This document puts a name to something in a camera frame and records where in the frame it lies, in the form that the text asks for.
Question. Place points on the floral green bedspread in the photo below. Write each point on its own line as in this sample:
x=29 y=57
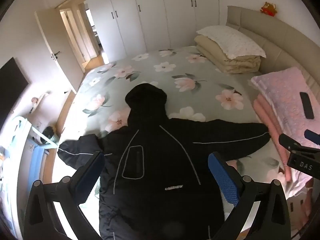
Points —
x=196 y=90

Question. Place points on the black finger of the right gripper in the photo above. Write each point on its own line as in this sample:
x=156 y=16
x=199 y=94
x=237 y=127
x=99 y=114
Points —
x=289 y=144

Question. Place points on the black mesh waste bin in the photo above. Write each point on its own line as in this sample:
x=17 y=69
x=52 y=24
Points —
x=50 y=134

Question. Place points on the black wall television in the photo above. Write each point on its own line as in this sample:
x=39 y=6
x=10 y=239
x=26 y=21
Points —
x=12 y=85

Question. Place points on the black hooded jacket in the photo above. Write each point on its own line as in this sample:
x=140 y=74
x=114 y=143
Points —
x=156 y=183

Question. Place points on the pink textured pillow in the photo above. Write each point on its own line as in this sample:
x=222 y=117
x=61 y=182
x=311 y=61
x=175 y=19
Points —
x=282 y=92

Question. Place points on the white wardrobe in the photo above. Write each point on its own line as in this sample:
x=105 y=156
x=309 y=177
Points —
x=132 y=27

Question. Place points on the black remote control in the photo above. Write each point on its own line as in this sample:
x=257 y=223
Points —
x=307 y=106

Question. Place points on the beige upholstered headboard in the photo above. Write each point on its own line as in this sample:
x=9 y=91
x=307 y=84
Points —
x=284 y=46

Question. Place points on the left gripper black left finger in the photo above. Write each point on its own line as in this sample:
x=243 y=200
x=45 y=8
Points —
x=41 y=219

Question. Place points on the folded pink blanket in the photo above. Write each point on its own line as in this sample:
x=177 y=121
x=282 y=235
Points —
x=294 y=180

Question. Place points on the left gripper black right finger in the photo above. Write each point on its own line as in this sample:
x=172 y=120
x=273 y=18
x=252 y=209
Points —
x=272 y=219

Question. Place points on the red bear wall decoration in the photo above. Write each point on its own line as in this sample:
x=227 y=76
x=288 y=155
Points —
x=269 y=9

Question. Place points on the white bedroom door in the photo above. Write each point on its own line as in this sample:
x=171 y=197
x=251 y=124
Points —
x=57 y=41

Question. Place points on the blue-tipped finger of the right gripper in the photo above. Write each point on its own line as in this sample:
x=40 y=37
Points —
x=312 y=136

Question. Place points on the white desk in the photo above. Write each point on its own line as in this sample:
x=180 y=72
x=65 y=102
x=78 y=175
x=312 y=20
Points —
x=25 y=152

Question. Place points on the white floral pillow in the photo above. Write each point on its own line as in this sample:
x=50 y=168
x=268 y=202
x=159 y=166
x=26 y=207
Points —
x=232 y=42

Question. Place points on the folded beige duvet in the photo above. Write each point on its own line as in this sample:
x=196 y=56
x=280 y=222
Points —
x=212 y=51

